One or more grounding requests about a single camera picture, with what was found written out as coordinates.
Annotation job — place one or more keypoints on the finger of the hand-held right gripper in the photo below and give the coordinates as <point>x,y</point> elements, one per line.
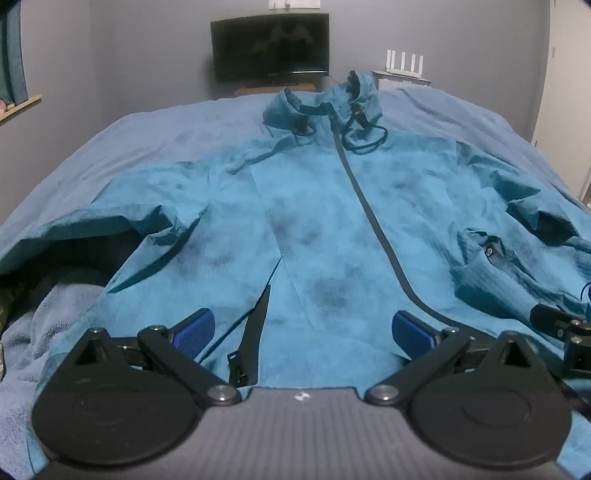
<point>549,319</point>

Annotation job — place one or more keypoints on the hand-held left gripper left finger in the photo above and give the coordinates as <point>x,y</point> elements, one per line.
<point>196,333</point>

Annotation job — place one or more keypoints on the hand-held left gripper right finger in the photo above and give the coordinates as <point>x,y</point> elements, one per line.
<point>410,334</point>

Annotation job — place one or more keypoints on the teal zip jacket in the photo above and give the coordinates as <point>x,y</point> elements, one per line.
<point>318,207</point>

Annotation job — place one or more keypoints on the pale blue towel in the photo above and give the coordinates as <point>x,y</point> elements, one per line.
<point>51,318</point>

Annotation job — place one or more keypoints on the blue bed blanket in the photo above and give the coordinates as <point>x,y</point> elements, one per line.
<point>138,134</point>

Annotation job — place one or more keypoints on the white door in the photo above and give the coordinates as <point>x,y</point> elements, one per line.
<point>570,106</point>

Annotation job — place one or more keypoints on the wooden television stand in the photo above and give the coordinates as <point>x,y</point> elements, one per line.
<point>272,87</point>

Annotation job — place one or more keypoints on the white router with antennas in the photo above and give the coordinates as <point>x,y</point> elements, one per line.
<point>405,62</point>

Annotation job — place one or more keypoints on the wooden window sill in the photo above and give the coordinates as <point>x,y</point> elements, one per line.
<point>21,105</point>

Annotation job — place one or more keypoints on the black flat screen television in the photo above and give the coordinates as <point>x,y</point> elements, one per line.
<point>270,44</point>

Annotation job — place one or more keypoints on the teal curtain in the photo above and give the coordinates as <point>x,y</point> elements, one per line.
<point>11,50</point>

